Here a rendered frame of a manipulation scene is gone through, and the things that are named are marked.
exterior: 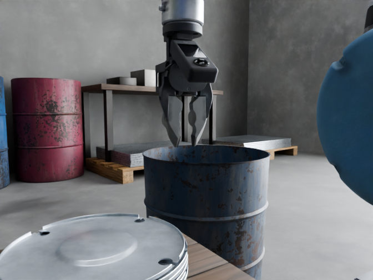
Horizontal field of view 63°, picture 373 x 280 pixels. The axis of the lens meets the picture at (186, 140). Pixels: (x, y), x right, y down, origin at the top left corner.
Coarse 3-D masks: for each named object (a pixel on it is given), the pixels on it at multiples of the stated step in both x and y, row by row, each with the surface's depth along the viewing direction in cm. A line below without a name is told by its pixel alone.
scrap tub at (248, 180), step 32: (160, 160) 85; (192, 160) 121; (224, 160) 120; (256, 160) 85; (160, 192) 87; (192, 192) 82; (224, 192) 82; (256, 192) 87; (192, 224) 83; (224, 224) 83; (256, 224) 89; (224, 256) 85; (256, 256) 91
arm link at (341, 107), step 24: (360, 48) 18; (336, 72) 19; (360, 72) 18; (336, 96) 20; (360, 96) 18; (336, 120) 20; (360, 120) 18; (336, 144) 20; (360, 144) 19; (336, 168) 22; (360, 168) 19; (360, 192) 20
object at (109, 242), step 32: (64, 224) 60; (96, 224) 60; (128, 224) 60; (160, 224) 60; (0, 256) 46; (32, 256) 47; (64, 256) 46; (96, 256) 46; (128, 256) 47; (160, 256) 47
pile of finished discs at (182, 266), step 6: (138, 222) 63; (42, 234) 57; (186, 246) 51; (186, 252) 49; (180, 258) 48; (186, 258) 48; (162, 264) 46; (168, 264) 46; (174, 264) 46; (180, 264) 45; (186, 264) 48; (174, 270) 43; (180, 270) 45; (186, 270) 50; (162, 276) 43; (168, 276) 42; (174, 276) 43; (180, 276) 45; (186, 276) 48
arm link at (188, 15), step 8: (168, 0) 51; (176, 0) 50; (184, 0) 50; (192, 0) 50; (200, 0) 52; (160, 8) 52; (168, 8) 51; (176, 8) 50; (184, 8) 50; (192, 8) 50; (200, 8) 52; (168, 16) 51; (176, 16) 50; (184, 16) 50; (192, 16) 51; (200, 16) 52; (200, 24) 53
